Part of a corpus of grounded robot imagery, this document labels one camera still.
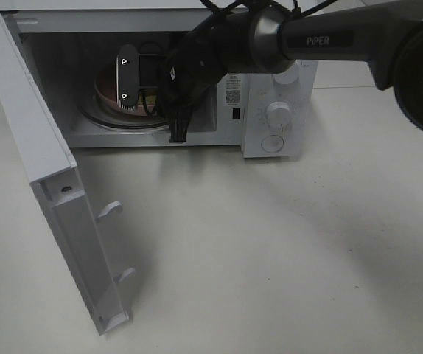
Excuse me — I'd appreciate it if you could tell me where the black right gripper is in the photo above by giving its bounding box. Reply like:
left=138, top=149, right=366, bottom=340
left=158, top=41, right=212, bottom=143

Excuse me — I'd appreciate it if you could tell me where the pink round plate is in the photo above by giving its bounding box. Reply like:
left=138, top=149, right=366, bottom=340
left=94, top=64, right=157, bottom=117

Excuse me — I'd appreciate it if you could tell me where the round white door button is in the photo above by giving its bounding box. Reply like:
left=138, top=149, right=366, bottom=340
left=261, top=134, right=284, bottom=153

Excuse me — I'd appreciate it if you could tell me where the white microwave door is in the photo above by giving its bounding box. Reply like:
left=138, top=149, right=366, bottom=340
left=0, top=14, right=135, bottom=334

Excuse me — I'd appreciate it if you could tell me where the toy sandwich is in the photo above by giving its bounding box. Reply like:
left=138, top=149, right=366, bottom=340
left=144, top=94, right=157, bottom=106

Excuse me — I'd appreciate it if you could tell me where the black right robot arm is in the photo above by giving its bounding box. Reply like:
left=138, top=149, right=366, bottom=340
left=158, top=1, right=423, bottom=143

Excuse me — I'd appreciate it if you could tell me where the white warning label sticker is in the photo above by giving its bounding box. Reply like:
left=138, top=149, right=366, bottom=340
left=224, top=74, right=242, bottom=106

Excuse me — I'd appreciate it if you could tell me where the glass microwave turntable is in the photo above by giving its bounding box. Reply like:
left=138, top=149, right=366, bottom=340
left=77, top=90, right=168, bottom=131

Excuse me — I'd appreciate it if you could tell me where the white microwave oven body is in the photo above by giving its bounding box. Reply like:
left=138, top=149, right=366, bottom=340
left=0, top=1, right=317, bottom=158

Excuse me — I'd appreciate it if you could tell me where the lower white microwave knob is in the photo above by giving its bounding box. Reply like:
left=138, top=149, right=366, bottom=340
left=265, top=101, right=292, bottom=128

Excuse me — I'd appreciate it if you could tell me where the white microwave knob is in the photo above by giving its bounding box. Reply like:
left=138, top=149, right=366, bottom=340
left=272, top=63, right=300, bottom=86
left=265, top=101, right=292, bottom=128

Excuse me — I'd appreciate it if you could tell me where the upper white microwave knob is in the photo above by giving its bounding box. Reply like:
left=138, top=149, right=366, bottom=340
left=272, top=63, right=300, bottom=86

